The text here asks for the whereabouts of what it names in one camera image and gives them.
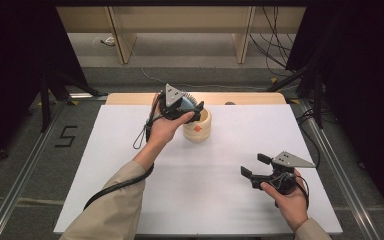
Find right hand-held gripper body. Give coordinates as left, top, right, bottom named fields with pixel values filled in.
left=250, top=150, right=317, bottom=196

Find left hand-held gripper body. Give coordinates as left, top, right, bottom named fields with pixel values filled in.
left=158, top=83, right=195, bottom=121

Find light blue hairbrush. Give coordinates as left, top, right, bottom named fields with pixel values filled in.
left=179, top=92, right=199, bottom=114

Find cream ribbed cup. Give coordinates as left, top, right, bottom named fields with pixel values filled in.
left=182, top=107, right=213, bottom=143

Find person's left hand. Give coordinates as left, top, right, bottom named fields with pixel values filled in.
left=144, top=93, right=196, bottom=156

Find person's right hand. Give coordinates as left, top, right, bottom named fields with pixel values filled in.
left=259, top=169, right=310, bottom=234

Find white table mat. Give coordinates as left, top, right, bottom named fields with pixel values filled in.
left=53, top=104, right=344, bottom=236

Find light wooden table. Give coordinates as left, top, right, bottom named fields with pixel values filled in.
left=104, top=92, right=288, bottom=106

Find black metal stand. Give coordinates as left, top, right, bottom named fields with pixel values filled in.
left=39, top=69, right=108, bottom=134
left=265, top=64, right=324, bottom=129

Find beige wooden shelf unit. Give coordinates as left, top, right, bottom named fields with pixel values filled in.
left=55, top=5, right=307, bottom=65

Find black curtain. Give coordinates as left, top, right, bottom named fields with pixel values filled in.
left=284, top=0, right=384, bottom=228
left=0, top=0, right=89, bottom=174

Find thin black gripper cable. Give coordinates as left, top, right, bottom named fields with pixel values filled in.
left=269, top=171, right=311, bottom=209

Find grey cord loop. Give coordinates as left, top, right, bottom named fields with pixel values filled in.
left=132, top=118, right=152, bottom=150

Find black floor cable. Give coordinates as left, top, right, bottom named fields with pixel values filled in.
left=295, top=106, right=322, bottom=170

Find aluminium floor rail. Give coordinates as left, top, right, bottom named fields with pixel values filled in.
left=0, top=101, right=69, bottom=240
left=298, top=99, right=384, bottom=240

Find bundle of black cables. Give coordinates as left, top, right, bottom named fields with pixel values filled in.
left=249, top=5, right=301, bottom=78

